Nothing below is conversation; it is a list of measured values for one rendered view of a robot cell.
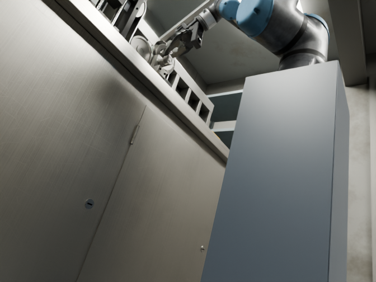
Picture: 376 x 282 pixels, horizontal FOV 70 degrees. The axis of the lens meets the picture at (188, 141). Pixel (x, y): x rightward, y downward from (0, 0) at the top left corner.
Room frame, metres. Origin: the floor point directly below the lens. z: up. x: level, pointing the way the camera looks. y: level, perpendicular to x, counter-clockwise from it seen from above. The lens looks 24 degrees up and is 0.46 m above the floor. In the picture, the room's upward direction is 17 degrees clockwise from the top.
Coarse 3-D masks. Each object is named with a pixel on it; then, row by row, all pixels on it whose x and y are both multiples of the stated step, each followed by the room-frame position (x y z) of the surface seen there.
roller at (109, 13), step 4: (108, 4) 0.79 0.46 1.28; (108, 8) 0.81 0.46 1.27; (112, 8) 0.80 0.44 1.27; (116, 8) 0.79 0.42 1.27; (140, 8) 0.82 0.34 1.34; (104, 12) 0.83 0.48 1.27; (108, 12) 0.82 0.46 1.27; (112, 12) 0.81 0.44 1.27; (124, 12) 0.80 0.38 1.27; (140, 12) 0.83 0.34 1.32; (108, 16) 0.84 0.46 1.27; (112, 16) 0.83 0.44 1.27; (120, 16) 0.82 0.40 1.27; (136, 16) 0.82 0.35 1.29; (120, 20) 0.85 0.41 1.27; (116, 24) 0.88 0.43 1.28
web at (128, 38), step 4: (104, 4) 0.73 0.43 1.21; (144, 4) 0.83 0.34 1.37; (104, 8) 0.72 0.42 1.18; (144, 8) 0.83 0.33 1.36; (144, 12) 0.83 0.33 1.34; (140, 16) 0.84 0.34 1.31; (136, 20) 0.85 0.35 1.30; (140, 20) 0.83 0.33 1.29; (132, 24) 0.86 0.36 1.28; (136, 24) 0.84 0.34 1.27; (132, 28) 0.85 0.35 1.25; (136, 28) 0.83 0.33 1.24; (128, 32) 0.86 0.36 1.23; (132, 32) 0.84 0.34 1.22; (128, 36) 0.84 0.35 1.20; (132, 36) 0.83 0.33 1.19; (128, 40) 0.83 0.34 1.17; (152, 48) 0.93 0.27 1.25; (152, 52) 0.93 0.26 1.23; (152, 56) 0.92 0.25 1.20
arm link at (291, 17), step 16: (256, 0) 0.42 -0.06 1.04; (272, 0) 0.41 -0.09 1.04; (288, 0) 0.42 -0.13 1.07; (240, 16) 0.48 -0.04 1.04; (256, 16) 0.44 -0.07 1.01; (272, 16) 0.43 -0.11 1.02; (288, 16) 0.44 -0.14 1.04; (256, 32) 0.48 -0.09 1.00; (272, 32) 0.47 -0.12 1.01; (288, 32) 0.46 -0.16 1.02; (272, 48) 0.51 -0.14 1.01
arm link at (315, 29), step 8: (304, 16) 0.45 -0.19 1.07; (312, 16) 0.47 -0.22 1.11; (304, 24) 0.45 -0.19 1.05; (312, 24) 0.46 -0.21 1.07; (320, 24) 0.47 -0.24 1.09; (304, 32) 0.46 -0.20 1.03; (312, 32) 0.47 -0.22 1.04; (320, 32) 0.47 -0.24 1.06; (328, 32) 0.49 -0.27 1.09; (296, 40) 0.48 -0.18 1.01; (304, 40) 0.47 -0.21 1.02; (312, 40) 0.47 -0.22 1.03; (320, 40) 0.47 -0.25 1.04; (328, 40) 0.50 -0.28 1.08; (288, 48) 0.50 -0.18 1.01; (296, 48) 0.49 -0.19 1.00; (304, 48) 0.48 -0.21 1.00; (312, 48) 0.47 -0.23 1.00; (320, 48) 0.48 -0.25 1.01; (280, 56) 0.53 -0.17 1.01
